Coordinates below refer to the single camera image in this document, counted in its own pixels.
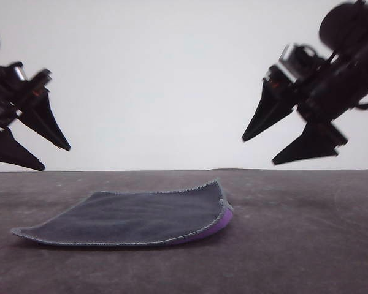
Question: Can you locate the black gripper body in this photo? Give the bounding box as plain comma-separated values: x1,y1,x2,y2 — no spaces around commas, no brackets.
263,33,368,147
0,62,53,136

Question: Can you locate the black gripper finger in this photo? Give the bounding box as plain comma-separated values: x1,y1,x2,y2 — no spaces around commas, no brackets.
0,126,46,172
271,121,340,167
241,77,297,143
17,88,72,152

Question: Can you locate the purple towel with grey hem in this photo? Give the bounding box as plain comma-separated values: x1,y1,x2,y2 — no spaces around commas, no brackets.
11,176,235,247

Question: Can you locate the grey table cloth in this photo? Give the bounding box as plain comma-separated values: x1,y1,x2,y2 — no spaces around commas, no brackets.
0,168,368,294

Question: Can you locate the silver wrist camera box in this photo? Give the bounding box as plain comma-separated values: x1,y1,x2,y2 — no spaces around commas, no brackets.
278,44,323,83
11,63,28,82

